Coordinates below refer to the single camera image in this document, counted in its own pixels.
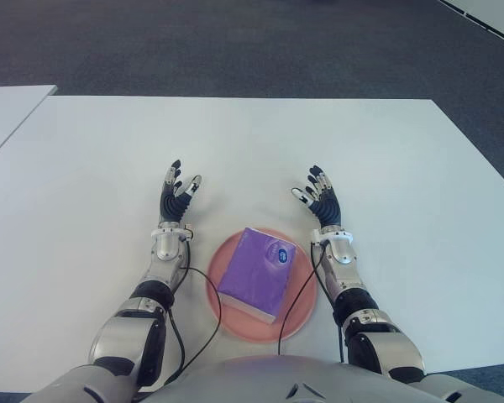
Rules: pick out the neighbouring white table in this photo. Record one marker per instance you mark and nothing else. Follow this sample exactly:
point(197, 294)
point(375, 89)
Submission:
point(4, 113)

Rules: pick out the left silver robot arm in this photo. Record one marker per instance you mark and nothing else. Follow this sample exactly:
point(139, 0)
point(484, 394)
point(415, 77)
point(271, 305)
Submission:
point(147, 310)

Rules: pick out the round pink plate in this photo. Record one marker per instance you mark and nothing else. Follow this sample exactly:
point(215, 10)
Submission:
point(302, 302)

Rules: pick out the grey robot torso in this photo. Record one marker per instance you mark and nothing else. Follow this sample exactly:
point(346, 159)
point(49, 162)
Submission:
point(277, 378)

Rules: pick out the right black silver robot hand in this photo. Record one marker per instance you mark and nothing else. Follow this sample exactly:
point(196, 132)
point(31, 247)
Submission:
point(327, 207)

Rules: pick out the purple tissue paper pack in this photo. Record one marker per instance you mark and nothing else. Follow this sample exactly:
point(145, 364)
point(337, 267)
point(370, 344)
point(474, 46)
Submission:
point(256, 273)

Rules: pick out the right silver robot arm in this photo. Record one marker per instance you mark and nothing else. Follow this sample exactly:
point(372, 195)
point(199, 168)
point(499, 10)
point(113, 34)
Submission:
point(361, 306)

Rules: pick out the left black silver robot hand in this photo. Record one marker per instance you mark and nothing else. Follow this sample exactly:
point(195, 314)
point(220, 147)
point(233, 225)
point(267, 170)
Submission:
point(174, 205)

